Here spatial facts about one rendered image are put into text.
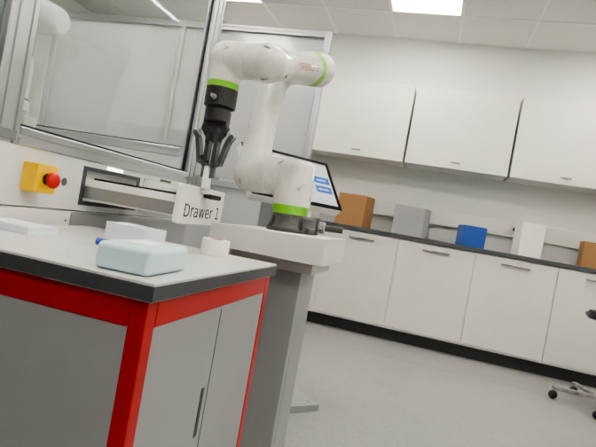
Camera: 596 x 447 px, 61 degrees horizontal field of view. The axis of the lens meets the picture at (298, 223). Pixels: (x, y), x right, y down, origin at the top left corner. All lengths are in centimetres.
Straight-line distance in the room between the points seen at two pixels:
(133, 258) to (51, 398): 26
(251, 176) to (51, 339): 102
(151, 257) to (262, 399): 101
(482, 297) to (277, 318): 289
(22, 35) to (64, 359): 79
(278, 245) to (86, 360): 80
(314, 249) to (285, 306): 25
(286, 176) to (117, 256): 95
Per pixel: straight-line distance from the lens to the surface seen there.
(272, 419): 175
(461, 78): 526
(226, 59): 149
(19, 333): 94
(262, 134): 180
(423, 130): 477
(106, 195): 154
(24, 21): 140
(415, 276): 433
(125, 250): 82
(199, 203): 150
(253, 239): 154
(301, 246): 150
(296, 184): 168
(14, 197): 140
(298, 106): 325
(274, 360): 169
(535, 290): 440
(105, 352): 84
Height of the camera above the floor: 89
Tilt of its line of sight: 1 degrees down
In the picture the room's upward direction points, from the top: 10 degrees clockwise
